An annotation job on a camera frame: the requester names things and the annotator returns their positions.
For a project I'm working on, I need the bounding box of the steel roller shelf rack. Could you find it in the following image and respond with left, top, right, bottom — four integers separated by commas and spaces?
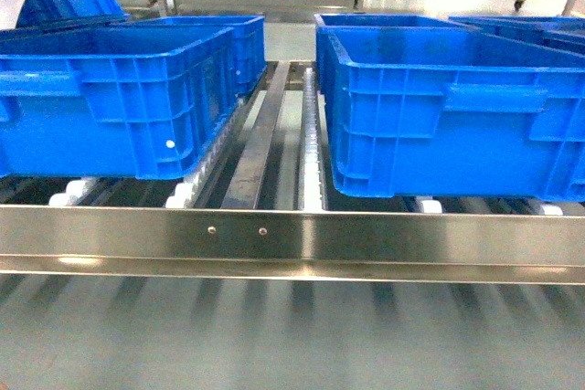
0, 0, 585, 284

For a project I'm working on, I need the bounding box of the blue bin left front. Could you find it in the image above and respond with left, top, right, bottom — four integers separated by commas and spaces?
1, 26, 236, 180

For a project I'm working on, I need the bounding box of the blue bin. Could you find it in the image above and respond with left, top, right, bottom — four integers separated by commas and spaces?
1, 26, 236, 180
315, 15, 584, 202

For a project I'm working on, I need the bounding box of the blue bin right front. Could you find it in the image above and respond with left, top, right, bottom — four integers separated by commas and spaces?
315, 15, 584, 202

